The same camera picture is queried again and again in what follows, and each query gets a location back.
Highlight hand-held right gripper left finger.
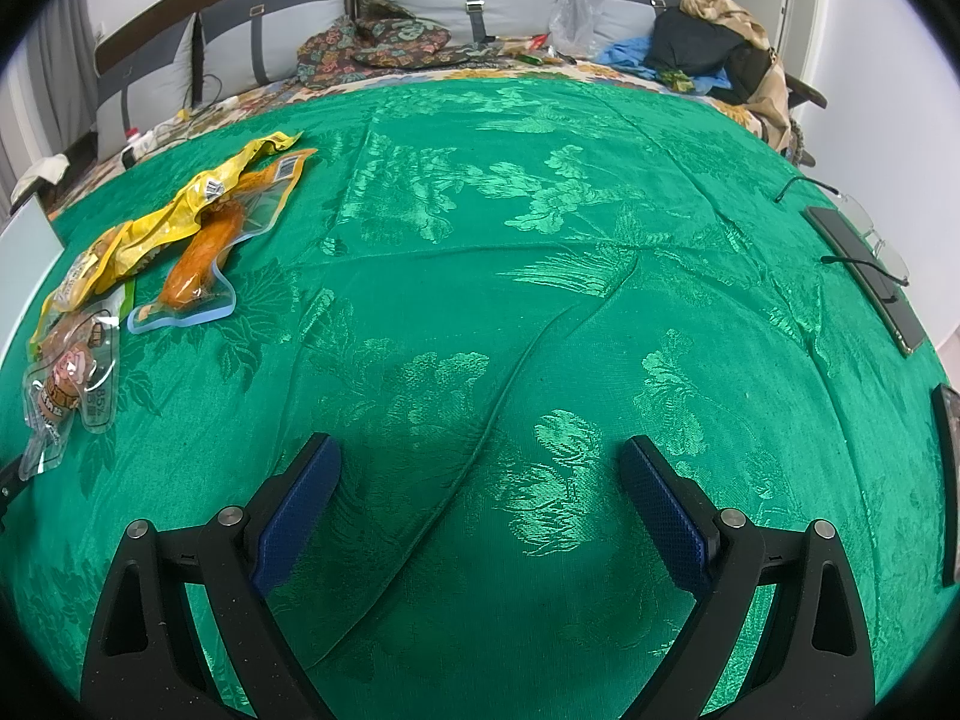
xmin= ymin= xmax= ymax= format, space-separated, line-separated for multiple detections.
xmin=81 ymin=433 xmax=344 ymax=720

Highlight dark tablet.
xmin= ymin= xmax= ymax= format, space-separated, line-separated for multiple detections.
xmin=930 ymin=382 xmax=960 ymax=587

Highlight small red green packet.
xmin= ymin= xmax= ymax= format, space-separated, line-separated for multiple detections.
xmin=499 ymin=34 xmax=578 ymax=65

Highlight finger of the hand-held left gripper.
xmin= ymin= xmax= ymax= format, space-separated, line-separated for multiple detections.
xmin=0 ymin=456 xmax=32 ymax=522

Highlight grey curtain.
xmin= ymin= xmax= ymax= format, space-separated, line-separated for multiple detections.
xmin=30 ymin=0 xmax=98 ymax=166

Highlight pile of clothes and bags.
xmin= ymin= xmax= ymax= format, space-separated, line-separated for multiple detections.
xmin=679 ymin=0 xmax=815 ymax=166

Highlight white storage box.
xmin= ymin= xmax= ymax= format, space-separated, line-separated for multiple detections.
xmin=0 ymin=206 xmax=65 ymax=361

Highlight dark floral cloth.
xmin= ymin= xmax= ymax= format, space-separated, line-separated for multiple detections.
xmin=296 ymin=0 xmax=496 ymax=91

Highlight black phone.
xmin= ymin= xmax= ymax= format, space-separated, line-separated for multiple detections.
xmin=802 ymin=206 xmax=927 ymax=357

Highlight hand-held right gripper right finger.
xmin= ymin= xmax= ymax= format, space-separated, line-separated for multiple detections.
xmin=619 ymin=435 xmax=877 ymax=720

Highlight black charger cable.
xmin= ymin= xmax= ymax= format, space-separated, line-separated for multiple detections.
xmin=180 ymin=71 xmax=241 ymax=128

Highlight floral bed sheet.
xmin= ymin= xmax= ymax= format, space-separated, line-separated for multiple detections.
xmin=45 ymin=52 xmax=796 ymax=218

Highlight yellow clear snack packet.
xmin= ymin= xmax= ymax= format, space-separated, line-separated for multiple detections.
xmin=28 ymin=229 xmax=136 ymax=361

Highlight white door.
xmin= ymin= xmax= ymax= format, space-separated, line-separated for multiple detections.
xmin=780 ymin=0 xmax=863 ymax=113

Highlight white sheer curtain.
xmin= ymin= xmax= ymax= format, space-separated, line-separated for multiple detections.
xmin=0 ymin=90 xmax=46 ymax=203

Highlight green embossed blanket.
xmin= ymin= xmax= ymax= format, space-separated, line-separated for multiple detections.
xmin=0 ymin=79 xmax=960 ymax=720

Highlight clear packet with brown snack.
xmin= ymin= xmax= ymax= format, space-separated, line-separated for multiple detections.
xmin=21 ymin=300 xmax=122 ymax=477

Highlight plain yellow snack packet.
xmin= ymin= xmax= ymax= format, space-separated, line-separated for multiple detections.
xmin=94 ymin=180 xmax=248 ymax=280

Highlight dark brown headboard panel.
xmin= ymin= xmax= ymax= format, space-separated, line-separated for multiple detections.
xmin=94 ymin=0 xmax=353 ymax=76

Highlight rimless glasses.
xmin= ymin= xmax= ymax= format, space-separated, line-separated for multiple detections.
xmin=772 ymin=175 xmax=912 ymax=305

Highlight black bag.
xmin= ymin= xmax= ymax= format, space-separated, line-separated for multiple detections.
xmin=645 ymin=11 xmax=785 ymax=102

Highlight blue cloth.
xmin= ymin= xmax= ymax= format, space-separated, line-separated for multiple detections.
xmin=596 ymin=36 xmax=732 ymax=95

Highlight yellow cartoon snack packet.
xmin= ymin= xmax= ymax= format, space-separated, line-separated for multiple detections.
xmin=176 ymin=133 xmax=302 ymax=222

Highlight clear plastic bag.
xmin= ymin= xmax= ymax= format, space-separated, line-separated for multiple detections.
xmin=547 ymin=0 xmax=616 ymax=61

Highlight clear packet with orange drumstick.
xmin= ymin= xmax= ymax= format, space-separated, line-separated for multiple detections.
xmin=127 ymin=150 xmax=320 ymax=335

